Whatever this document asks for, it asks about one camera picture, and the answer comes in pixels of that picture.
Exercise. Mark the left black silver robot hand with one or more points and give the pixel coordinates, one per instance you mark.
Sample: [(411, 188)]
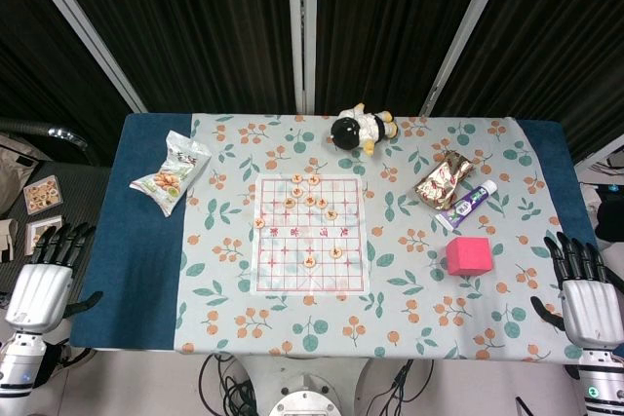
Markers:
[(40, 291)]

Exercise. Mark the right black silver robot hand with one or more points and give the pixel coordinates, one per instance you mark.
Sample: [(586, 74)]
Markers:
[(587, 309)]

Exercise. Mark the round wooden chess piece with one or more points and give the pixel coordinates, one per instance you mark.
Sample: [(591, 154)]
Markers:
[(321, 203), (332, 214), (298, 190), (313, 179), (259, 222), (290, 202), (310, 261), (336, 253), (310, 200), (297, 177)]

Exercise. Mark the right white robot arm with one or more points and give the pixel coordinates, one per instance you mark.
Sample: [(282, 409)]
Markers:
[(602, 382)]

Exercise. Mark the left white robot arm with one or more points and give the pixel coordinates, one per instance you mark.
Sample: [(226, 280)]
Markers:
[(19, 362)]

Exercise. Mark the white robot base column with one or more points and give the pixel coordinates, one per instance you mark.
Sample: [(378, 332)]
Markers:
[(304, 387)]

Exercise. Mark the white red-lined chess board sheet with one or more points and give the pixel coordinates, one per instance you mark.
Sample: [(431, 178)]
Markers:
[(292, 275)]

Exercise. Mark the picture card box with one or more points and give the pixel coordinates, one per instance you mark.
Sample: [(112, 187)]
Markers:
[(41, 233), (43, 193)]

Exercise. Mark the blue table cover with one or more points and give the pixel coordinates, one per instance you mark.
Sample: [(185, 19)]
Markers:
[(131, 260)]

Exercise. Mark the pink foam cube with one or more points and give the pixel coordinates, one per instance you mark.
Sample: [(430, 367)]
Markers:
[(468, 256)]

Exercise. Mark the white purple toothpaste tube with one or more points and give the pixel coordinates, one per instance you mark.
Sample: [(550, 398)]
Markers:
[(463, 209)]

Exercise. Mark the black chair with chrome armrest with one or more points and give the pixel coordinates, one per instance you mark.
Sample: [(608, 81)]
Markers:
[(29, 126)]

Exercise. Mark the white green snack bag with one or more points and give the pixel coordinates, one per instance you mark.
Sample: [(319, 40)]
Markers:
[(170, 177)]

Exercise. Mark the gold foil snack bag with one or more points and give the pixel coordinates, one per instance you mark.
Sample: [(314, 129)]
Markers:
[(441, 182)]

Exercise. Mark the floral patterned tablecloth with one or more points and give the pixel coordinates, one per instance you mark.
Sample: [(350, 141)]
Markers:
[(390, 313)]

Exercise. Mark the black white plush toy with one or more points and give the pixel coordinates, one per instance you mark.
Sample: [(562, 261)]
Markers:
[(358, 128)]

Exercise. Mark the white partition post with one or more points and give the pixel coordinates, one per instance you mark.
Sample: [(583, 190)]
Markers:
[(302, 26), (468, 31), (83, 26)]

